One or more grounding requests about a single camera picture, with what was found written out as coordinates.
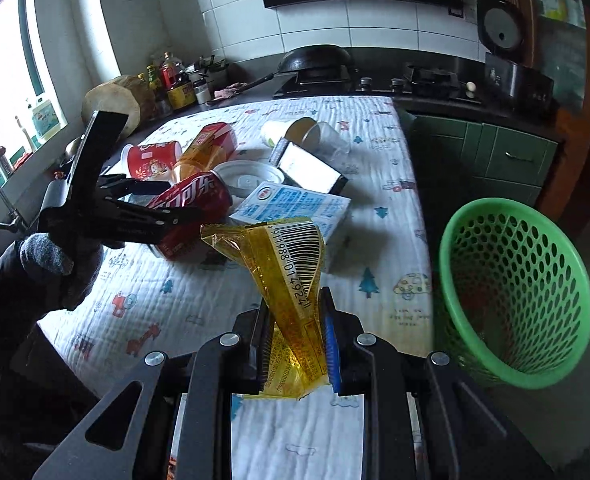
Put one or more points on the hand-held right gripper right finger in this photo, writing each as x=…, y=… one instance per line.
x=331, y=345

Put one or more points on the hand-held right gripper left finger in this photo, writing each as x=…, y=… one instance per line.
x=261, y=345

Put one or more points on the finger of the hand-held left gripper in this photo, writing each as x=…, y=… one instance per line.
x=160, y=222
x=140, y=186

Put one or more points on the red paper cup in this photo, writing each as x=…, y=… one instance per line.
x=150, y=160

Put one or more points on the red cola can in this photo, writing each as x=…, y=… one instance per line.
x=195, y=195

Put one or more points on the yellow plastic wrapper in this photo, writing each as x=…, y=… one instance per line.
x=275, y=270

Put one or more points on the white paper cup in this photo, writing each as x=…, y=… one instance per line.
x=275, y=130

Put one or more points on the green plastic basket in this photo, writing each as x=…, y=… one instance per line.
x=565, y=310

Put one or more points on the person's left forearm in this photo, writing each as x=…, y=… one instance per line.
x=10, y=310

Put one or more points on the person's left hand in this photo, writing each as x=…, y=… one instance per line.
x=55, y=265

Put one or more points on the detergent bottle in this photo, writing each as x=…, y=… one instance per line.
x=45, y=120

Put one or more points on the round wooden chopping block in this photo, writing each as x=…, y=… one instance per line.
x=112, y=105

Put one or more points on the red and yellow snack box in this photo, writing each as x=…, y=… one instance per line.
x=210, y=145

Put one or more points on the white plastic lid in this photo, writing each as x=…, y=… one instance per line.
x=247, y=175

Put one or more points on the small white jar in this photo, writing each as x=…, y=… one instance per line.
x=202, y=92

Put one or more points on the red sauce bottle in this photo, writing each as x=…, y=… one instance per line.
x=167, y=72

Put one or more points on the pink cloth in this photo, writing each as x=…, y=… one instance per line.
x=227, y=91

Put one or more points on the blue and white milk carton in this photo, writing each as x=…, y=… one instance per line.
x=295, y=205

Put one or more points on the metal utensil rack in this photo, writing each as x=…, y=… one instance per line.
x=210, y=67

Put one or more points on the printed blanket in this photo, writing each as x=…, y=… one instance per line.
x=375, y=210

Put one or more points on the black box with white face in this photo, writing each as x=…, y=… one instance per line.
x=305, y=165

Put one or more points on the clear plastic cup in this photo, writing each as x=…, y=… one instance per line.
x=334, y=137

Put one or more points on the black induction cooker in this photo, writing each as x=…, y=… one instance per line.
x=320, y=81

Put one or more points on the black wok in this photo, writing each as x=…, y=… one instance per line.
x=315, y=57

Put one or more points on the green kitchen cabinet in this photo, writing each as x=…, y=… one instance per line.
x=485, y=150

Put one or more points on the black gas stove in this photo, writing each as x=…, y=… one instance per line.
x=430, y=79

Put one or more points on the white egg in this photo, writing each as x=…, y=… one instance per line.
x=471, y=89

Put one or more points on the black rice cooker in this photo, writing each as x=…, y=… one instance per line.
x=505, y=80

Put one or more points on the wooden glass door cabinet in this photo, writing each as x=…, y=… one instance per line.
x=582, y=110

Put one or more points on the wall socket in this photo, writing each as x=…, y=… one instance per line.
x=455, y=11

